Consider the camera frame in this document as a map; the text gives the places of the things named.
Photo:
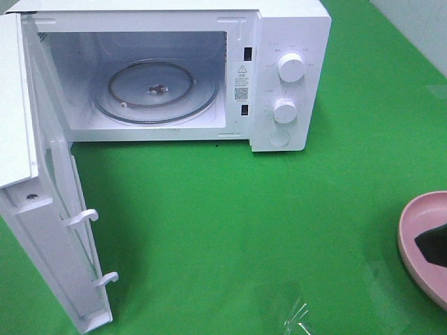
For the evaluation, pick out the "glass microwave turntable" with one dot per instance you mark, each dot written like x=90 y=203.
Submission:
x=158 y=91

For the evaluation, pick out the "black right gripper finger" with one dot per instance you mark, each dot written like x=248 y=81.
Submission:
x=432 y=245

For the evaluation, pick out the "pink plate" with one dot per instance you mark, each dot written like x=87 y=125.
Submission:
x=423 y=213

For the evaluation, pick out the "round door release button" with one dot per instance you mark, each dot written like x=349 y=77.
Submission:
x=279 y=139

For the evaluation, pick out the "green table mat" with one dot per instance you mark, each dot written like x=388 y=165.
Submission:
x=211 y=237

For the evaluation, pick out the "white dial knob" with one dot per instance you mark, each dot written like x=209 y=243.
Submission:
x=291 y=67
x=284 y=111

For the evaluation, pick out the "white microwave oven body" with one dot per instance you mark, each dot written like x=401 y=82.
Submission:
x=91 y=40

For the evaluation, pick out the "white microwave door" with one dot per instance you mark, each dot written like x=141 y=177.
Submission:
x=41 y=195

